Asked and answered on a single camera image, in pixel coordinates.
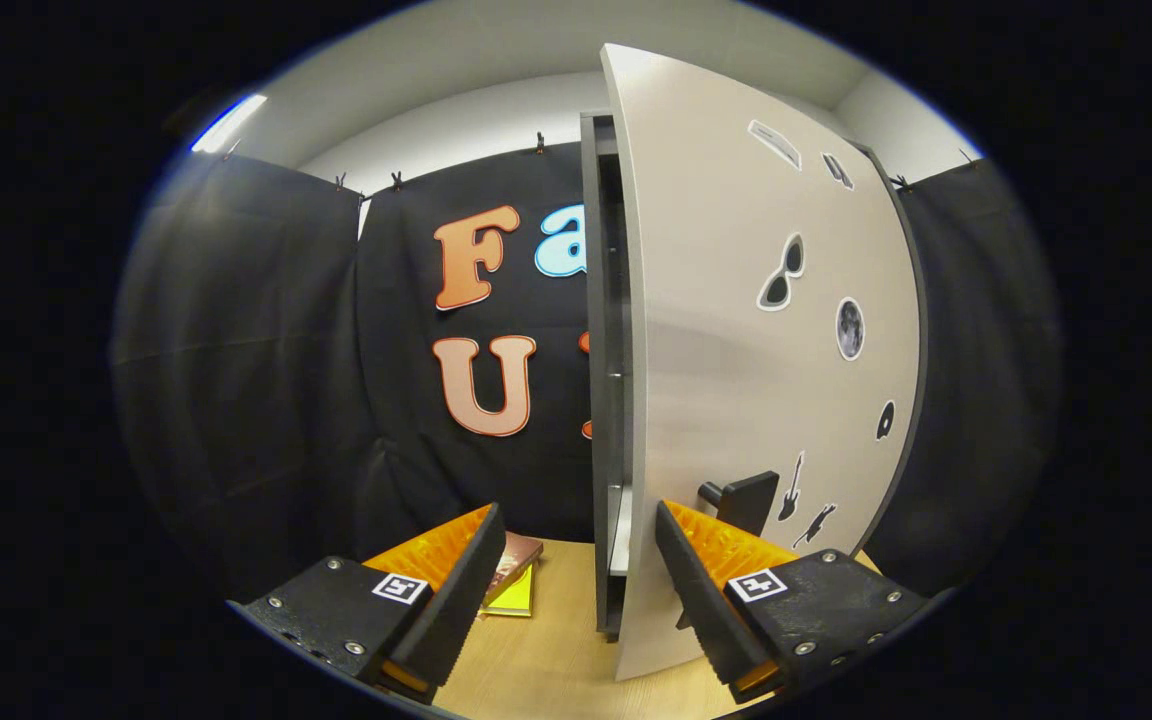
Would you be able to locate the black backdrop cloth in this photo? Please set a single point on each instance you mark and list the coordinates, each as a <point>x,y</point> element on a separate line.
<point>236,350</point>

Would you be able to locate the yellow book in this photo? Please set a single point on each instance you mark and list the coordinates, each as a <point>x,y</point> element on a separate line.
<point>514,598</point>

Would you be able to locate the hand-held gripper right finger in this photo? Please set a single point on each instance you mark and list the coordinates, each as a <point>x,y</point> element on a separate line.
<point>706,600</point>

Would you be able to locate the long ceiling light strip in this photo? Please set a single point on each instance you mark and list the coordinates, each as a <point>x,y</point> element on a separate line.
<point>229,122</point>

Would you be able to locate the brown book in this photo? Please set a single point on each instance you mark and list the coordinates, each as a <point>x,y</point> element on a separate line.
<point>518,555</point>

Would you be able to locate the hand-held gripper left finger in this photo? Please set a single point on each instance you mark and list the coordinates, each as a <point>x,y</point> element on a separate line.
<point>451,600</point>

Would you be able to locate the dark grey shoe cabinet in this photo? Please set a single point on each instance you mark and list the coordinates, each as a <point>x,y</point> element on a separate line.
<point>601,400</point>

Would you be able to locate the beige shoe cabinet door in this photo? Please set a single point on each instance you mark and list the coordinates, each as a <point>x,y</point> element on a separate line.
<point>716,350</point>

